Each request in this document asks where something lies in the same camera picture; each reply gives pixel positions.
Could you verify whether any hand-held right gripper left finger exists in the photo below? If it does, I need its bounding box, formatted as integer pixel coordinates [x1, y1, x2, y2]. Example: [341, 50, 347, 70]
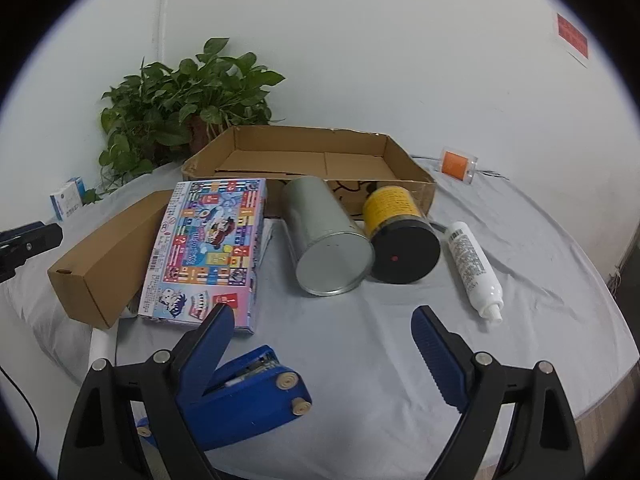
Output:
[57, 302, 236, 480]

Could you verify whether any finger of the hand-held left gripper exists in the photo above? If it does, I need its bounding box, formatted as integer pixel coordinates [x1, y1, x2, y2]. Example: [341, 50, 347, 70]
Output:
[0, 221, 64, 283]

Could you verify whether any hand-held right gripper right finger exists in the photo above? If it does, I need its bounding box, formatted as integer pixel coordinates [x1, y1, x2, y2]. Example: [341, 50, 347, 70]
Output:
[411, 305, 586, 480]

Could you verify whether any long brown cardboard box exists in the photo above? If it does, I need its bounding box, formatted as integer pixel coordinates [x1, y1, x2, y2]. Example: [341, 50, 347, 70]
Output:
[47, 189, 176, 330]

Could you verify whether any colourful cartoon game box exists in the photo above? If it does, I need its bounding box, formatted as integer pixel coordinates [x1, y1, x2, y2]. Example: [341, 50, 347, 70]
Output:
[137, 178, 268, 336]

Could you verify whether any white squeeze tube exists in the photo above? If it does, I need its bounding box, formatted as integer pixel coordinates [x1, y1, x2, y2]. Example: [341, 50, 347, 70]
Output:
[445, 222, 504, 327]

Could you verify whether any yellow jar with black lid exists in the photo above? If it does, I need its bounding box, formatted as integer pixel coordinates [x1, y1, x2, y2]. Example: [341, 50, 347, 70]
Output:
[361, 186, 442, 285]

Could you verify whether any silver metal can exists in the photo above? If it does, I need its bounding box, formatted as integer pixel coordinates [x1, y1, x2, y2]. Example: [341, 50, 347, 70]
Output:
[280, 175, 376, 298]

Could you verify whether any grey table cloth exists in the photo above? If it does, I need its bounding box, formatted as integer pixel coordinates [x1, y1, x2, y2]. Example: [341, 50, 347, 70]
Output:
[0, 154, 640, 480]

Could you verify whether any small blue and white box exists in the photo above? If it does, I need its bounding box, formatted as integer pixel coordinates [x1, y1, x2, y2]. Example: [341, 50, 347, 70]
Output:
[49, 177, 87, 222]

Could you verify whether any clear box with orange insert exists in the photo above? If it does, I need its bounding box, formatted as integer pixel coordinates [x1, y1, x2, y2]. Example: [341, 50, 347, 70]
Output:
[439, 146, 479, 185]

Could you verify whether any green potted plant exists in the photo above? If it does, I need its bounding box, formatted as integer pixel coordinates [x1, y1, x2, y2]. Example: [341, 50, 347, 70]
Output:
[82, 37, 286, 205]

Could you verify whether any thin black cable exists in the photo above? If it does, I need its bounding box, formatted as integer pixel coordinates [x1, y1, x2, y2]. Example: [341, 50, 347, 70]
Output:
[0, 366, 41, 456]

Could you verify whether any white wall conduit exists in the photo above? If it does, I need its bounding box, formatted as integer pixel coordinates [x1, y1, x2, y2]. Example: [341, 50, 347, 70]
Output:
[150, 0, 176, 68]

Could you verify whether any red wall sign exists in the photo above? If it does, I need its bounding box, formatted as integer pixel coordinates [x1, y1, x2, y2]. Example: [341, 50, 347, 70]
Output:
[552, 12, 591, 68]

